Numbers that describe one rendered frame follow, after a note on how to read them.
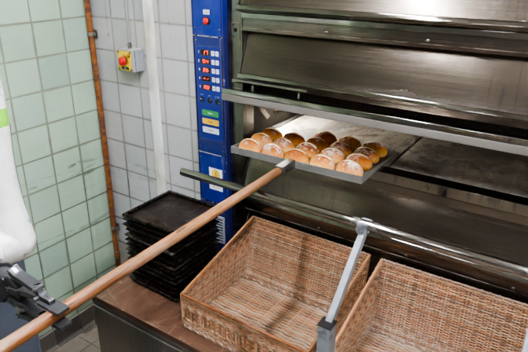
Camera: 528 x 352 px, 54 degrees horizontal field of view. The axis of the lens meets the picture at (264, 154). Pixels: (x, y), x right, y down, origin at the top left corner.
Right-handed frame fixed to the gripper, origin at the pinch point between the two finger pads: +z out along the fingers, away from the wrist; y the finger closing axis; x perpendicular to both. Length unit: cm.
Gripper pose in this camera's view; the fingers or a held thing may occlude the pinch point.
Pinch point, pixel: (54, 313)
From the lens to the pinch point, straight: 123.2
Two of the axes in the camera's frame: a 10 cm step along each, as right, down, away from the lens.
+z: 8.4, 2.1, -5.0
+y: -0.1, 9.3, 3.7
